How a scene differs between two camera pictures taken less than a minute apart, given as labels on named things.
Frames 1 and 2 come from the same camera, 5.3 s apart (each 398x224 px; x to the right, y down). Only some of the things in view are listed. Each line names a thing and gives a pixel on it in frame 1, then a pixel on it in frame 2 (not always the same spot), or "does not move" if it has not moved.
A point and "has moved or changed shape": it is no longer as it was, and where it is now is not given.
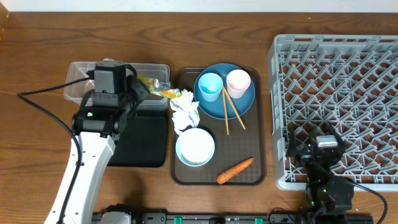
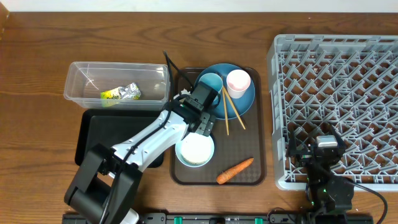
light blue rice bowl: x=195 y=147 does not move
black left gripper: x=142 y=89 → x=208 y=124
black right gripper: x=304 y=155 does not move
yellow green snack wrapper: x=161 y=89 has moved or changed shape
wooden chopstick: x=234 y=106 does not move
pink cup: x=237 y=81 does not move
